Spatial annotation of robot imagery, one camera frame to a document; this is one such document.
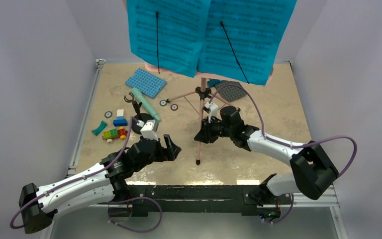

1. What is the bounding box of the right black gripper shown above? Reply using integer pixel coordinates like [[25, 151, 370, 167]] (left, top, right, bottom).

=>
[[194, 116, 233, 144]]

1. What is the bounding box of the pink music stand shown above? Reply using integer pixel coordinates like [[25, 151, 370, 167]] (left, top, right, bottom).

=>
[[145, 62, 274, 166]]

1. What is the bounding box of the mint green toy microphone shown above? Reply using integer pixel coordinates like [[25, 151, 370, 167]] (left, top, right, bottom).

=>
[[131, 88, 161, 121]]

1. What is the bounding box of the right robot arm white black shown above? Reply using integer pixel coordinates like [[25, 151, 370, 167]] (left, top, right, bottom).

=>
[[194, 103, 339, 205]]

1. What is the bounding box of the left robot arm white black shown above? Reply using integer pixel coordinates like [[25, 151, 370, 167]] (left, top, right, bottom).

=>
[[16, 134, 182, 234]]

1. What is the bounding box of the grey brick baseplate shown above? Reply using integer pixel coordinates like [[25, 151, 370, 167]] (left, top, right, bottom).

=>
[[214, 81, 247, 102]]

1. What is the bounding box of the blue brick on baseplate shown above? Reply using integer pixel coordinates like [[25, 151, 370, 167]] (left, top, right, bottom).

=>
[[206, 79, 222, 88]]

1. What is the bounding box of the blue white brick stack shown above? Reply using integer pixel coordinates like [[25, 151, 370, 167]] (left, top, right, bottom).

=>
[[112, 109, 128, 127]]

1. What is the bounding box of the blue brick baseplate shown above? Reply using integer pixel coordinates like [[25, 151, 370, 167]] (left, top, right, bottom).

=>
[[125, 68, 167, 99]]

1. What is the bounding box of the teal curved brick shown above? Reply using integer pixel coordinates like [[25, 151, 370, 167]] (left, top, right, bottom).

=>
[[92, 120, 107, 136]]

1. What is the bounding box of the blue sheet music right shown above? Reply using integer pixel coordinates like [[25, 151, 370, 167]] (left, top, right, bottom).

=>
[[197, 0, 296, 86]]

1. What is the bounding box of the blue sheet music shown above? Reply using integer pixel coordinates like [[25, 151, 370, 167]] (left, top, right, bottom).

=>
[[197, 0, 296, 86], [126, 0, 211, 77]]

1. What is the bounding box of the blue sheet music left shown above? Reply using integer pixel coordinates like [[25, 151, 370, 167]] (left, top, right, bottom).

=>
[[126, 0, 211, 77]]

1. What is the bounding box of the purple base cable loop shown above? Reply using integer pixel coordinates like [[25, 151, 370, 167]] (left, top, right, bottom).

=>
[[107, 197, 163, 233]]

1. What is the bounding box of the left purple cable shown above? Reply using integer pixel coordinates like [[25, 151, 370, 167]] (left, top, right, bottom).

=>
[[9, 117, 142, 230]]

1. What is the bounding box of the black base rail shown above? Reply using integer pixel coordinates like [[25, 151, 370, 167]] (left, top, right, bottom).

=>
[[109, 185, 291, 217]]

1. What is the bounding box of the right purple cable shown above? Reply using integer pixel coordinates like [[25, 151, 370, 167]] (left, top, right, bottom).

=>
[[209, 84, 358, 179]]

